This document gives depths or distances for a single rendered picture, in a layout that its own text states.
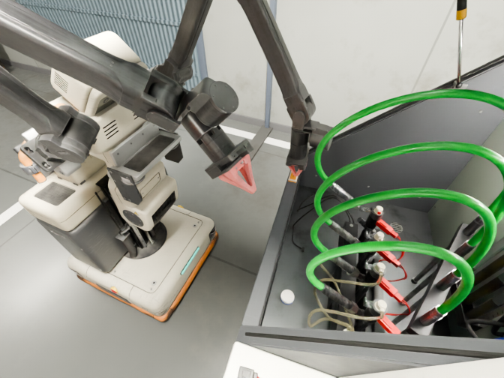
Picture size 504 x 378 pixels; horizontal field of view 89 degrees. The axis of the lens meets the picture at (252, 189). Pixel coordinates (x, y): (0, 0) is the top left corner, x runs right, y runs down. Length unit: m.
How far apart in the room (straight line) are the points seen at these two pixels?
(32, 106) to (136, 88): 0.28
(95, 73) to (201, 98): 0.16
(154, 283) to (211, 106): 1.22
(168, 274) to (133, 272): 0.19
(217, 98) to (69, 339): 1.70
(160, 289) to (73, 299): 0.68
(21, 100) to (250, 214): 1.63
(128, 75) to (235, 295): 1.45
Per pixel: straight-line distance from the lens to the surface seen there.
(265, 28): 0.77
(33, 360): 2.01
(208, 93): 0.44
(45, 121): 0.72
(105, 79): 0.49
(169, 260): 1.58
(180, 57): 0.95
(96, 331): 1.88
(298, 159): 0.87
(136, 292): 1.55
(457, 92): 0.55
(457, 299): 0.53
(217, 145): 0.50
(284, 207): 0.86
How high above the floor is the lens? 1.62
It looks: 47 degrees down
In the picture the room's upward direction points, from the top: straight up
